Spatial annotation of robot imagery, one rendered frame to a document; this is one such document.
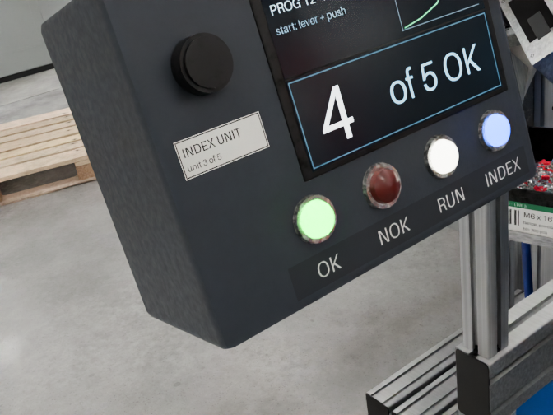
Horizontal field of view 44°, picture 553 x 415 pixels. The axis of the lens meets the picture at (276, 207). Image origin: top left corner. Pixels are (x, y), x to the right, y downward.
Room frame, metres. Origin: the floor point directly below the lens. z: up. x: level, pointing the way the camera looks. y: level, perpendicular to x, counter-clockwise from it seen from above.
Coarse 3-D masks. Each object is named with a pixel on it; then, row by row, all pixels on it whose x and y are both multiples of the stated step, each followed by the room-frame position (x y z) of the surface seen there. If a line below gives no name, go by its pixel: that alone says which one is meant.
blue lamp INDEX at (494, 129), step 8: (488, 112) 0.41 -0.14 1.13; (496, 112) 0.41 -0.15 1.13; (480, 120) 0.41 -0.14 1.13; (488, 120) 0.41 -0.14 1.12; (496, 120) 0.40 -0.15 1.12; (504, 120) 0.41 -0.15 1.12; (480, 128) 0.40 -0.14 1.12; (488, 128) 0.40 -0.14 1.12; (496, 128) 0.40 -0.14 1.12; (504, 128) 0.40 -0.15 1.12; (480, 136) 0.40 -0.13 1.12; (488, 136) 0.40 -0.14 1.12; (496, 136) 0.40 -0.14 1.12; (504, 136) 0.40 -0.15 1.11; (488, 144) 0.40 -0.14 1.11; (496, 144) 0.40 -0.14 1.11; (504, 144) 0.41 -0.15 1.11
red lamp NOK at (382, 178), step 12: (372, 168) 0.35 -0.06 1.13; (384, 168) 0.36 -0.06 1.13; (372, 180) 0.35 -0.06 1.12; (384, 180) 0.35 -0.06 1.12; (396, 180) 0.35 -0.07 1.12; (372, 192) 0.35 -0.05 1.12; (384, 192) 0.35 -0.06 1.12; (396, 192) 0.35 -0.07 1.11; (372, 204) 0.35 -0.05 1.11; (384, 204) 0.35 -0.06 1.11
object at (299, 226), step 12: (300, 204) 0.33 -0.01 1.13; (312, 204) 0.33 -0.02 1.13; (324, 204) 0.33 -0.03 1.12; (300, 216) 0.32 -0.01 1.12; (312, 216) 0.32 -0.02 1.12; (324, 216) 0.32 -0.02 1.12; (336, 216) 0.33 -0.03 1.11; (300, 228) 0.32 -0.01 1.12; (312, 228) 0.32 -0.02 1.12; (324, 228) 0.32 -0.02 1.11; (312, 240) 0.32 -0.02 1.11
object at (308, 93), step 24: (312, 72) 0.36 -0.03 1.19; (336, 72) 0.37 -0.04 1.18; (360, 72) 0.37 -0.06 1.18; (312, 96) 0.35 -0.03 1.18; (336, 96) 0.36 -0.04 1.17; (360, 96) 0.37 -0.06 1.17; (312, 120) 0.35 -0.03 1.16; (336, 120) 0.36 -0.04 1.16; (360, 120) 0.36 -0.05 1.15; (312, 144) 0.34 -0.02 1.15; (336, 144) 0.35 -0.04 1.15; (360, 144) 0.36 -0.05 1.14; (312, 168) 0.34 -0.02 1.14
